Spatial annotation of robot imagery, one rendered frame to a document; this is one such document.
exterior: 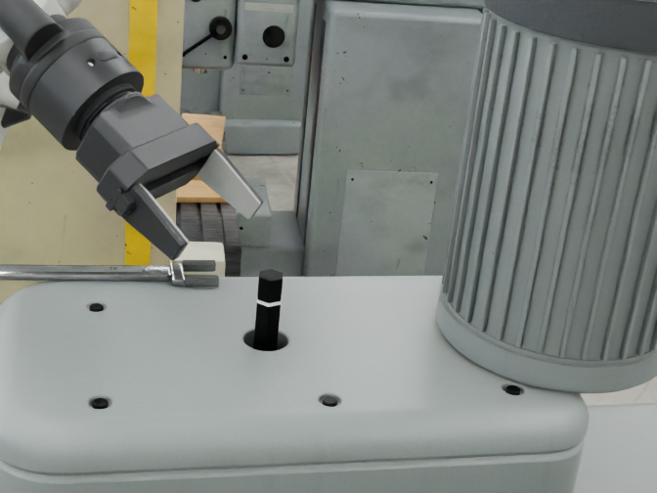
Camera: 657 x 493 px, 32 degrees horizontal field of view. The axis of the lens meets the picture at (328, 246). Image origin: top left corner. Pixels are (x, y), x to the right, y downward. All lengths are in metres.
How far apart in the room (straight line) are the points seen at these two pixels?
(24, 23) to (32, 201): 1.83
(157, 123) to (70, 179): 1.79
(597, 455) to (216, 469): 0.41
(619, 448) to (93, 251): 1.88
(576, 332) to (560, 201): 0.11
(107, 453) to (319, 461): 0.15
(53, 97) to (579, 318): 0.45
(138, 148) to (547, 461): 0.40
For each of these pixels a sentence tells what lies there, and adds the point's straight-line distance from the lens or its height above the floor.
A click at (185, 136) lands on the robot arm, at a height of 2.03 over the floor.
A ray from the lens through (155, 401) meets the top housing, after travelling 0.85.
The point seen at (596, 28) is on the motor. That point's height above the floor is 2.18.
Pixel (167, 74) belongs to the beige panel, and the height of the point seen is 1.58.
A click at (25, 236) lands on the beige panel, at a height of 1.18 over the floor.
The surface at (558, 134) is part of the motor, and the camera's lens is 0.83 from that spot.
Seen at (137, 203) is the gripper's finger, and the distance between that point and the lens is 0.88.
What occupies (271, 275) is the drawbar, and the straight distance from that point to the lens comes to 0.90.
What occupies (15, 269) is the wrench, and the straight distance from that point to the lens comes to 1.02.
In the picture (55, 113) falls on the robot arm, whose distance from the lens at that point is 0.93.
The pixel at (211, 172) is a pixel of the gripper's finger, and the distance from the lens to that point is 0.97.
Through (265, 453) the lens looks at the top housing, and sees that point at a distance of 0.83.
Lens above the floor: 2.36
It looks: 25 degrees down
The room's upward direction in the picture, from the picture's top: 6 degrees clockwise
